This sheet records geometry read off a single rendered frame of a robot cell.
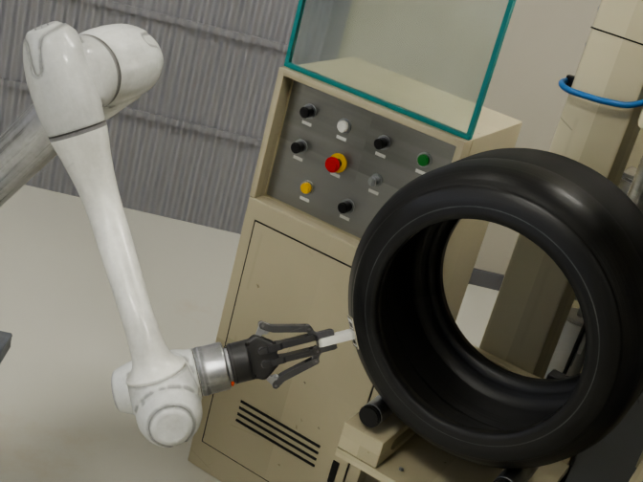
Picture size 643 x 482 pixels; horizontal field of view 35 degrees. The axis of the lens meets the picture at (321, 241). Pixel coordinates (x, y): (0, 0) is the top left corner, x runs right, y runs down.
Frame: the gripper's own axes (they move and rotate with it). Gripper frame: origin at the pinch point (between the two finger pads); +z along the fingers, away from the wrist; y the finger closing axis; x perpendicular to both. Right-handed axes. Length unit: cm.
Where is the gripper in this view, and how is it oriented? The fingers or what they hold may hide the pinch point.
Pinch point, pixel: (335, 338)
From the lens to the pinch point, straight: 189.9
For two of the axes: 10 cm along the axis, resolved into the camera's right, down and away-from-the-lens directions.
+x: 1.8, 0.9, -9.8
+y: 2.0, 9.7, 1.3
